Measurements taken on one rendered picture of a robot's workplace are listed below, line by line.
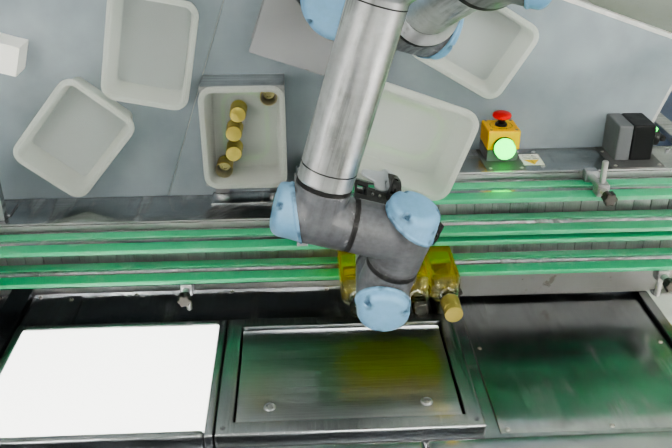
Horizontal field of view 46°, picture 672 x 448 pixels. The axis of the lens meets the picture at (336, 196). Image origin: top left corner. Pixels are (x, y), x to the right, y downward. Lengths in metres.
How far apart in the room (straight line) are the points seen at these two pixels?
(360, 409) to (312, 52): 0.68
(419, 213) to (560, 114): 0.82
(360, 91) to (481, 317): 0.91
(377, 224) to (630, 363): 0.82
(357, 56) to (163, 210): 0.88
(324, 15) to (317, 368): 0.66
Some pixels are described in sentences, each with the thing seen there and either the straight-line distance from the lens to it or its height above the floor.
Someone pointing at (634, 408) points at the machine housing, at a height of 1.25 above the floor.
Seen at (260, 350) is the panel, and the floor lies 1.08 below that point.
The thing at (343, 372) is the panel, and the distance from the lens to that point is 1.54.
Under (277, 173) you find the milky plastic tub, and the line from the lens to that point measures 1.70.
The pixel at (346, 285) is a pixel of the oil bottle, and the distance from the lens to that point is 1.51.
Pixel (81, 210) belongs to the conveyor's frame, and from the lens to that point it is 1.78.
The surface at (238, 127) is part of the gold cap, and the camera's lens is 1.66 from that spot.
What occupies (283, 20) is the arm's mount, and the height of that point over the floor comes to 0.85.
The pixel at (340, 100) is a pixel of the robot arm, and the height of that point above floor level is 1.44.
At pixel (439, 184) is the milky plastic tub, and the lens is 1.41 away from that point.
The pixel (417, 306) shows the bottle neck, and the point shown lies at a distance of 1.48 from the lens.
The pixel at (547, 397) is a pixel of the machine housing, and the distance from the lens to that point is 1.58.
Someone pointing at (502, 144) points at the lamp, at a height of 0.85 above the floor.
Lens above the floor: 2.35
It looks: 64 degrees down
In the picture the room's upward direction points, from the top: 174 degrees clockwise
